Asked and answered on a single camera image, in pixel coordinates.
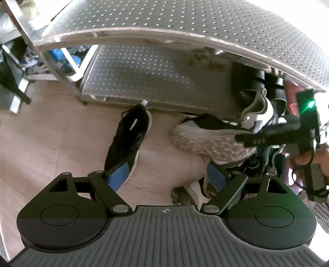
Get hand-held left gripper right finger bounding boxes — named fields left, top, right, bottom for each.
left=200, top=164, right=288, bottom=214

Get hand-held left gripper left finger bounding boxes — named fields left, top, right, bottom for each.
left=48, top=163, right=133, bottom=214

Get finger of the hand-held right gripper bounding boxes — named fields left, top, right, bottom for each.
left=235, top=122, right=302, bottom=148

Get black teal sneaker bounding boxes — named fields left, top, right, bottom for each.
left=171, top=177, right=216, bottom=206
left=242, top=147, right=284, bottom=180

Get grey white sneaker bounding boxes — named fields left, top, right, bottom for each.
left=168, top=114, right=257, bottom=167
left=236, top=89, right=288, bottom=132

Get perforated metal shoe rack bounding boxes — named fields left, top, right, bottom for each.
left=4, top=0, right=329, bottom=122

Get person's right hand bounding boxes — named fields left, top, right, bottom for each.
left=294, top=142, right=329, bottom=167

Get pink box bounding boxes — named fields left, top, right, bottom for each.
left=284, top=79, right=305, bottom=116

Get purple cloth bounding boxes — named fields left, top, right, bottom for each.
left=281, top=151, right=309, bottom=199

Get dark slipper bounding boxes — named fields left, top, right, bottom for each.
left=253, top=69, right=286, bottom=102

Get person's checked trousers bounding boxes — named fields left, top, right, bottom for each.
left=312, top=199, right=329, bottom=228

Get blue plastic bag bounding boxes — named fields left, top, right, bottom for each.
left=49, top=49, right=85, bottom=75

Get white blue sneaker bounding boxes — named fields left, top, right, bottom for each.
left=22, top=51, right=39, bottom=67

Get black cloth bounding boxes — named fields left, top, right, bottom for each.
left=0, top=38, right=32, bottom=103

